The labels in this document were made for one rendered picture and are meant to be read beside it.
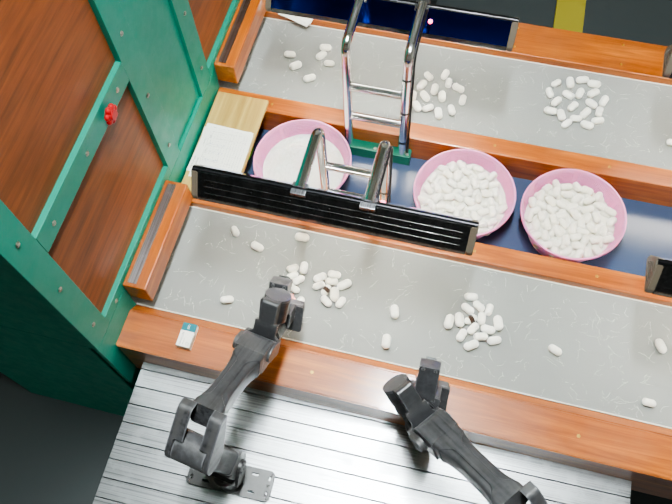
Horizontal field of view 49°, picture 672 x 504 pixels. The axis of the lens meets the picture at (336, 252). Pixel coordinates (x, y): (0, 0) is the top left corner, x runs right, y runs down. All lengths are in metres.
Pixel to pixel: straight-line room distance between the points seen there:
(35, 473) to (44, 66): 1.61
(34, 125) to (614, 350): 1.35
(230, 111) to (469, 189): 0.69
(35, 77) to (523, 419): 1.22
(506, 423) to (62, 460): 1.52
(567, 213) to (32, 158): 1.30
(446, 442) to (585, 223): 0.81
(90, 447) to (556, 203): 1.67
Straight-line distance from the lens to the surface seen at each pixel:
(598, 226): 2.03
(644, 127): 2.23
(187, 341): 1.81
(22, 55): 1.36
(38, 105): 1.41
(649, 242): 2.12
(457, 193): 1.99
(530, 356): 1.84
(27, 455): 2.73
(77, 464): 2.66
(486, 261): 1.88
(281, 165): 2.06
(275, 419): 1.84
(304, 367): 1.77
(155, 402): 1.91
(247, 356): 1.51
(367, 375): 1.75
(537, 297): 1.89
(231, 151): 2.04
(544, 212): 2.00
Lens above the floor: 2.45
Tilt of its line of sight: 64 degrees down
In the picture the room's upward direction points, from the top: 5 degrees counter-clockwise
